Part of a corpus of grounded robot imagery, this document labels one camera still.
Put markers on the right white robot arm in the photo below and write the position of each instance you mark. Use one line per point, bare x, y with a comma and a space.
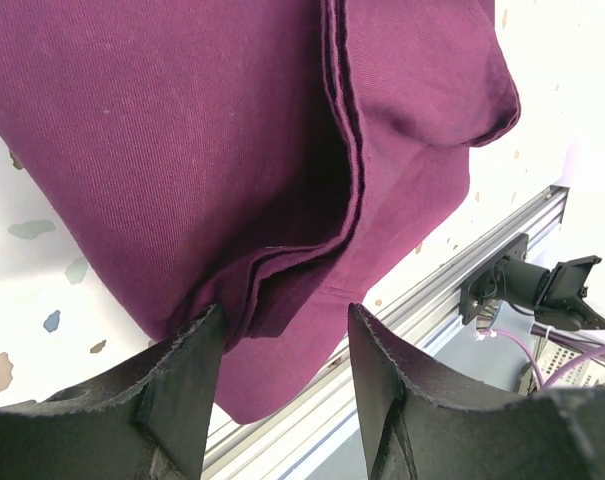
555, 297

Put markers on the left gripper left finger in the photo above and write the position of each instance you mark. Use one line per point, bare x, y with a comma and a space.
146, 418

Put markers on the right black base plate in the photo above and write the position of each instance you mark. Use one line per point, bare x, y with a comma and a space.
481, 286

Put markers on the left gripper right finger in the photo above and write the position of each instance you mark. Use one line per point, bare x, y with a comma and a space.
420, 419

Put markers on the purple cloth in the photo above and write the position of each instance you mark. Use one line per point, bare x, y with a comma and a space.
277, 158

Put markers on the aluminium frame rail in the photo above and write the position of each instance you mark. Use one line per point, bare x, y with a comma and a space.
317, 436

